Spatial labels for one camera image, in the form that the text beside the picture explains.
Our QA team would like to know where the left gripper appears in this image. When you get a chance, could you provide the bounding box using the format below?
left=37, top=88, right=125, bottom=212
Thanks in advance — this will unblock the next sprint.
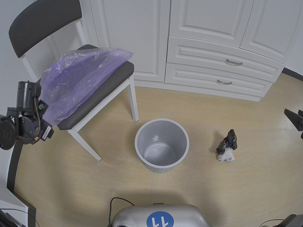
left=38, top=119, right=54, bottom=141

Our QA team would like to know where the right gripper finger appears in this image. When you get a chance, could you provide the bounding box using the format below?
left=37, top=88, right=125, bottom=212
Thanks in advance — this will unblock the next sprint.
left=285, top=109, right=303, bottom=132

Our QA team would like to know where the purple plastic bag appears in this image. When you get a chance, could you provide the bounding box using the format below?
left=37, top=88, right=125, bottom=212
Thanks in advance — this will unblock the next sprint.
left=40, top=47, right=134, bottom=125

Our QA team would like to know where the black plastic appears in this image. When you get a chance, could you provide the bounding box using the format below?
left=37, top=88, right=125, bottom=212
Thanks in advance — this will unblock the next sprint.
left=215, top=129, right=238, bottom=155

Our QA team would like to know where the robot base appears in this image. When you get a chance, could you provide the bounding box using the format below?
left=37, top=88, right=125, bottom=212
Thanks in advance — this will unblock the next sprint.
left=113, top=203, right=211, bottom=227

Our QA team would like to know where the white trash bin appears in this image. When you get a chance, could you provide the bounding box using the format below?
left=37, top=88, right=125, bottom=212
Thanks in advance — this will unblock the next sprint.
left=134, top=118, right=190, bottom=174

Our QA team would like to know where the crumpled white paper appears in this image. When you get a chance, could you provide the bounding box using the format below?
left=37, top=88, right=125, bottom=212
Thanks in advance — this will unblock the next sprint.
left=217, top=149, right=235, bottom=162

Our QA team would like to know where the grey and white chair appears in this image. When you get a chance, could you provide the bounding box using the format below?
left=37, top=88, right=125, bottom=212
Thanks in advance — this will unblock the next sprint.
left=8, top=0, right=139, bottom=161

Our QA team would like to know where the white wardrobe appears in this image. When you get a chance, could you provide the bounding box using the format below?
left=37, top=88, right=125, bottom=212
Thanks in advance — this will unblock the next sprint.
left=79, top=0, right=300, bottom=102

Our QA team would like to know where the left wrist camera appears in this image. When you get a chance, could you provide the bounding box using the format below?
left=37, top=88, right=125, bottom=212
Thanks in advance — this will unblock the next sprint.
left=37, top=99, right=49, bottom=115

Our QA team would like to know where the black cable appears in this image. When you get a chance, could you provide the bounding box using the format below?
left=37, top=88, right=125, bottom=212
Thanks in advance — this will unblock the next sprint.
left=108, top=197, right=136, bottom=227

